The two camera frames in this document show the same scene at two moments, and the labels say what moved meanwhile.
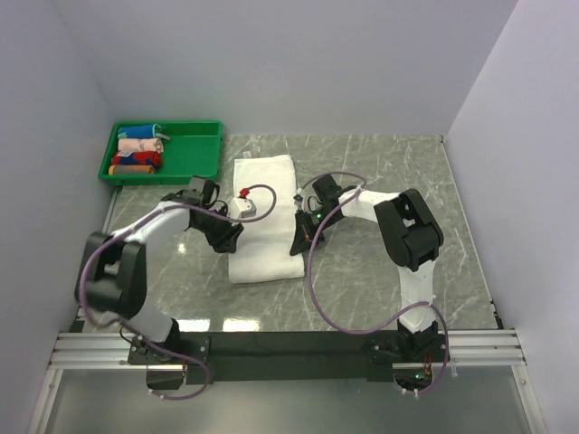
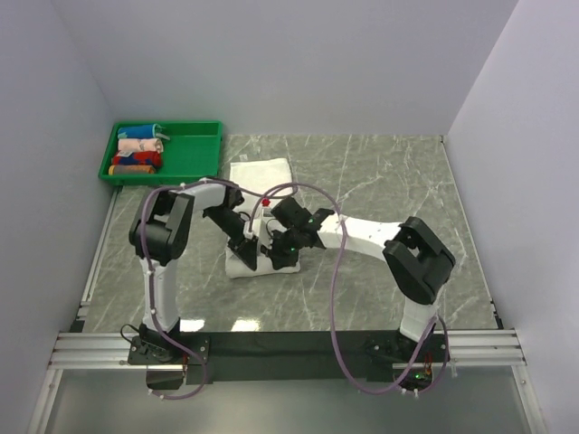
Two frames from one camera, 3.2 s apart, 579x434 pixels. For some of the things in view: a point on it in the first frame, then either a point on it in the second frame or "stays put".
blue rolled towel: (141, 132) stays put
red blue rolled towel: (148, 158) stays put
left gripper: (226, 241) -> (244, 249)
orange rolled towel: (130, 169) stays put
